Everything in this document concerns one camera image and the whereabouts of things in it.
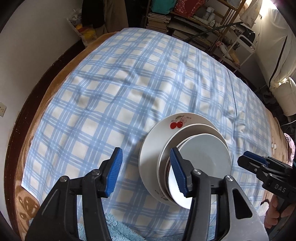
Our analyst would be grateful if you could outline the large cherry plate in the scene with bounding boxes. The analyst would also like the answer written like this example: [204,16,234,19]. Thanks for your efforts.
[138,113,216,206]

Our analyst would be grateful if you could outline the white utility cart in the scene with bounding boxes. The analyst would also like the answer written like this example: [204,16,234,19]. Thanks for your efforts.
[218,35,255,72]

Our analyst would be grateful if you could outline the light blue towel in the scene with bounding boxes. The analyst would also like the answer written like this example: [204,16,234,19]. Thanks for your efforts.
[77,212,149,241]

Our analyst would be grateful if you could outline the brown coat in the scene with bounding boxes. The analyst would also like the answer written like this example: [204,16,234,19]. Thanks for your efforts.
[103,0,128,34]

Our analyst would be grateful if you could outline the blue plaid tablecloth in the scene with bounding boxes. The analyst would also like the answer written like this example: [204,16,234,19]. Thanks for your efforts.
[22,28,271,238]

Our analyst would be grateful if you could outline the wall socket upper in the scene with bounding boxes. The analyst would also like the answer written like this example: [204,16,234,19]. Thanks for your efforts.
[0,102,6,117]

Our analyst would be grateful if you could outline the white duvet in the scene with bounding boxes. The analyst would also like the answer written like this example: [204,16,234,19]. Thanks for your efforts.
[256,1,295,116]

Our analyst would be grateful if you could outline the wooden shelf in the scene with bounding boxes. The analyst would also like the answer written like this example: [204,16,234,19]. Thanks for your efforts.
[167,1,245,54]

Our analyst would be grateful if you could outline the teal bag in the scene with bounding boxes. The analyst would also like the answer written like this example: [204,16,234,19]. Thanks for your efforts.
[152,0,176,15]

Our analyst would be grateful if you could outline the red bowl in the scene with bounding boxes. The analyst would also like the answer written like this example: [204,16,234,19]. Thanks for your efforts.
[168,133,231,209]

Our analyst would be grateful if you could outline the red bag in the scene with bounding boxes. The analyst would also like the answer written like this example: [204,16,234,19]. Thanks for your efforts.
[174,0,206,17]

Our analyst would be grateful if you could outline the person's right hand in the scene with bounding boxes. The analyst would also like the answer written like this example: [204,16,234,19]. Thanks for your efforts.
[264,195,295,229]

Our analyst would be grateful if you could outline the brown blanket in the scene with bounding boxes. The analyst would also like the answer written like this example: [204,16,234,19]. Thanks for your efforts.
[9,33,115,240]

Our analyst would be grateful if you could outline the stack of books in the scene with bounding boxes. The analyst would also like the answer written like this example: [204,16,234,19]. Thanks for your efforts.
[146,13,171,34]

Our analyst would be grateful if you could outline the large white bowl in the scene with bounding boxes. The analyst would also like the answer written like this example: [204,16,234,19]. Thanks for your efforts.
[157,123,231,205]

